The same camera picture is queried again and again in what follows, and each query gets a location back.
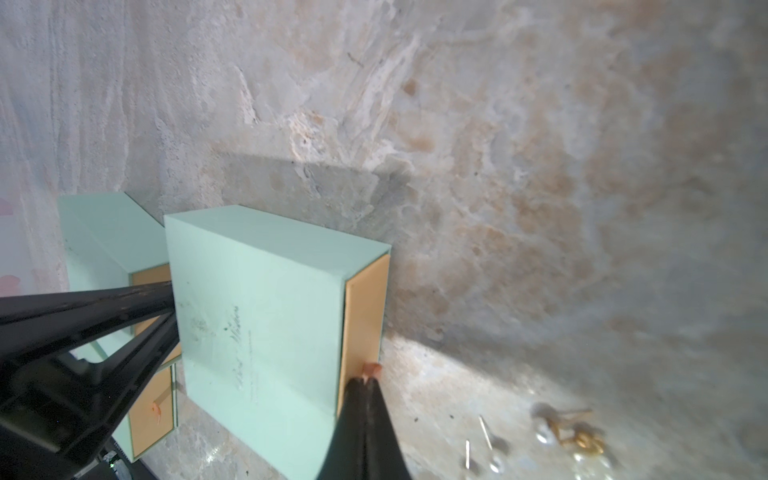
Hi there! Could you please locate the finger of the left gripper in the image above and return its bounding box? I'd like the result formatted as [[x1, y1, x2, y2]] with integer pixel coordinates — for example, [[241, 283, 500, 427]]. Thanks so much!
[[1, 282, 176, 365], [23, 313, 179, 466]]

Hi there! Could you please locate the gold earring pair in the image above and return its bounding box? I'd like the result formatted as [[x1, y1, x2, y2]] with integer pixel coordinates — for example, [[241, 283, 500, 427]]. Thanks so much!
[[531, 403, 613, 468]]

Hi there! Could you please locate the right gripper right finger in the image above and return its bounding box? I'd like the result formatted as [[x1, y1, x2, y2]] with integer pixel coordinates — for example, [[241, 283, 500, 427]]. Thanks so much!
[[364, 378, 412, 480]]

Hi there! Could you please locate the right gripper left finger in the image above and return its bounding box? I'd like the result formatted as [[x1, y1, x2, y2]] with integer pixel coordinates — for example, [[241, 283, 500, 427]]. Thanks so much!
[[317, 378, 368, 480]]

